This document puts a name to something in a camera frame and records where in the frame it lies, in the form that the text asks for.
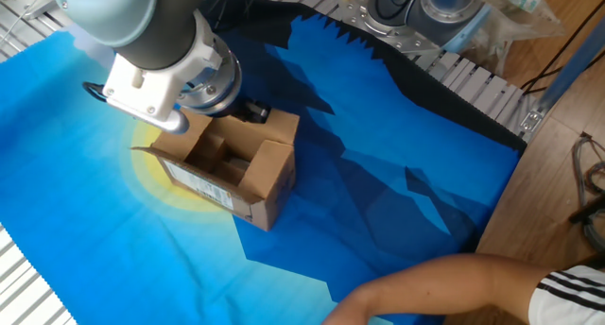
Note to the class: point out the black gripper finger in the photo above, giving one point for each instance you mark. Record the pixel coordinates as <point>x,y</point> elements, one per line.
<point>261,113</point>

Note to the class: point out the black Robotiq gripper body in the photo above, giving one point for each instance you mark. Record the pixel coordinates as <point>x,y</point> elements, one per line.
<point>241,107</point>

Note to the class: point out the brown cardboard box with label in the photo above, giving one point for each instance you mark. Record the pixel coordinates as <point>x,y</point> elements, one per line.
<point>269,174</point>

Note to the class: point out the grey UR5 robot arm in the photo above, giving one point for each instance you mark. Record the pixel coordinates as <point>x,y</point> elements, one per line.
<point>142,22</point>

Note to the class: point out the person's bare forearm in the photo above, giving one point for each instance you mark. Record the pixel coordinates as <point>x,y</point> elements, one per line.
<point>449,280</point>

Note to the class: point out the person's bare hand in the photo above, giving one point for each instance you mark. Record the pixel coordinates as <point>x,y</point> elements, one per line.
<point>352,315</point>

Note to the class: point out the blue mountain print cloth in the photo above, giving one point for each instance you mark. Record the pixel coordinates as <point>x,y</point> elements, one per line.
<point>94,249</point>

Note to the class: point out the clear plastic bag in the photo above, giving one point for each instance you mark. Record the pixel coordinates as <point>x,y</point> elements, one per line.
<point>520,18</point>

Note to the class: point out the black furniture leg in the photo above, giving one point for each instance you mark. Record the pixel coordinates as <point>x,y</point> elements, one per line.
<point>588,210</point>

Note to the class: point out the white sleeve with black stripes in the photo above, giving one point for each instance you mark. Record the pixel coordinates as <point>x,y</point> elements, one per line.
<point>572,299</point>

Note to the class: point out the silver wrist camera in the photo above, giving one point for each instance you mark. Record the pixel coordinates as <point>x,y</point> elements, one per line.
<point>175,124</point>

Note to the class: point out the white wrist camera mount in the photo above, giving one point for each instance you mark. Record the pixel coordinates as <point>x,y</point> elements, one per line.
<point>151,86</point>

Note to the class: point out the aluminium frame bar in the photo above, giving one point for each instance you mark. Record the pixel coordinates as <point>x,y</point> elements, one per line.
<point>574,65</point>

